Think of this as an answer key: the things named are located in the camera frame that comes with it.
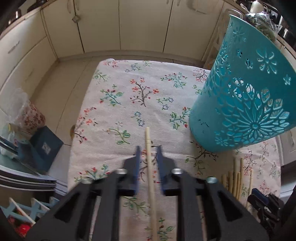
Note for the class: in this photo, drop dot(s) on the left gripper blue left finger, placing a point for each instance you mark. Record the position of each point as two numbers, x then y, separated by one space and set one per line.
130 182

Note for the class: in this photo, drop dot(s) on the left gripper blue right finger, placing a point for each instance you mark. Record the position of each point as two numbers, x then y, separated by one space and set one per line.
169 185

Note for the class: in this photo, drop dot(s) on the floral white tablecloth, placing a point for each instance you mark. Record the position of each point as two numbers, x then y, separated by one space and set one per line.
123 98

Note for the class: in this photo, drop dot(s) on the blue box on floor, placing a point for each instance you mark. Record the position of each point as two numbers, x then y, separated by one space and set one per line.
42 149

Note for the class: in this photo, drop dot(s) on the teal perforated plastic basket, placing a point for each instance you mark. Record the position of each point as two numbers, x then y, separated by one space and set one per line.
249 95

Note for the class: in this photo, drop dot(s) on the floral trash bin with bag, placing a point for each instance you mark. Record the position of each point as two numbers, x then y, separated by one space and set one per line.
24 114

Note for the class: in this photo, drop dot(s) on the white storage rack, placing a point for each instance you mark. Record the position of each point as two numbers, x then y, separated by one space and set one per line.
218 36

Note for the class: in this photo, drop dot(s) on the green vegetables plastic bag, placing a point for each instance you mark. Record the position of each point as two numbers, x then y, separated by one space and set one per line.
262 22

